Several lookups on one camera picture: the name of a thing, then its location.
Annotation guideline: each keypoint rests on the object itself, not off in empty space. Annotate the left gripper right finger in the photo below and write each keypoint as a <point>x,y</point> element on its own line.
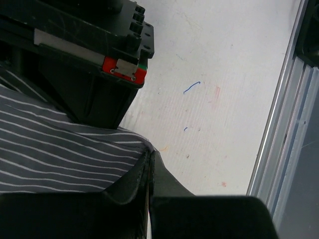
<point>176,213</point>

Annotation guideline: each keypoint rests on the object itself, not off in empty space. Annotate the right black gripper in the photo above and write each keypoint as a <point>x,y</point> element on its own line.
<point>89,57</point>

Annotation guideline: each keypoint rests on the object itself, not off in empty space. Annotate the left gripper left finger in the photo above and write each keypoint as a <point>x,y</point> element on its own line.
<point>118,212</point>

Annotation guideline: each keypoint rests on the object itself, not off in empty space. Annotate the grey striped underwear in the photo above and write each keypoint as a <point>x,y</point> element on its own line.
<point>43,150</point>

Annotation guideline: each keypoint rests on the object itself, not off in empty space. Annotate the aluminium mounting rail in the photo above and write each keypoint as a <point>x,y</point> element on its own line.
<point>286,173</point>

